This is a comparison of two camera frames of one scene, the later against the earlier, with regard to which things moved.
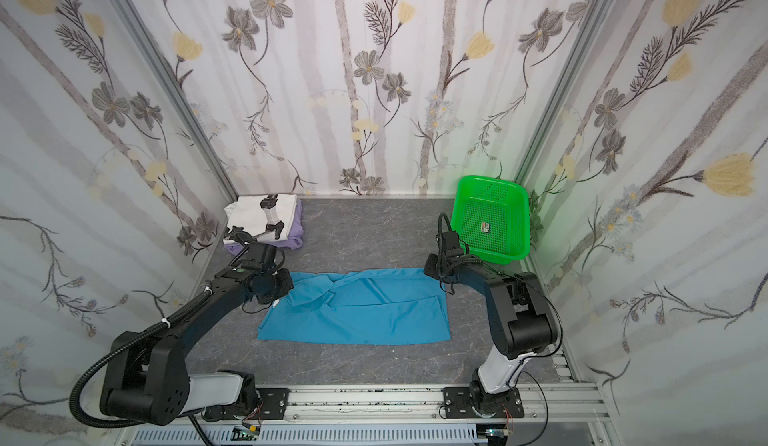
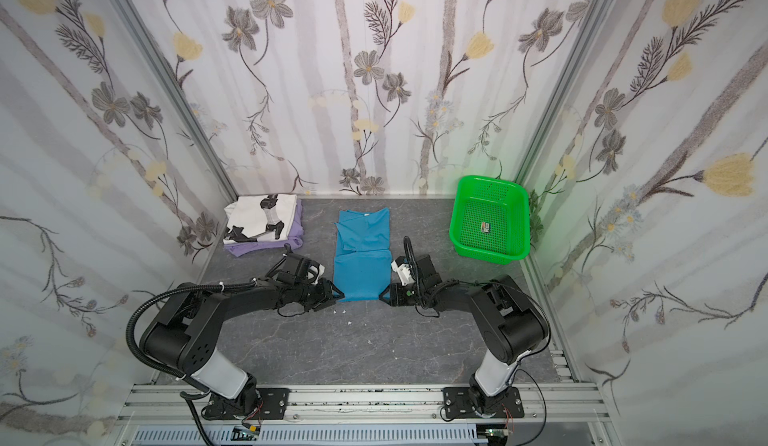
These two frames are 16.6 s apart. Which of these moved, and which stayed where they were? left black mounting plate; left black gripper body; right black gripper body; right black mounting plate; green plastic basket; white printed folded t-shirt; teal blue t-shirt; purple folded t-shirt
Moved: teal blue t-shirt; left black gripper body; right black gripper body
Stayed: purple folded t-shirt; right black mounting plate; green plastic basket; white printed folded t-shirt; left black mounting plate
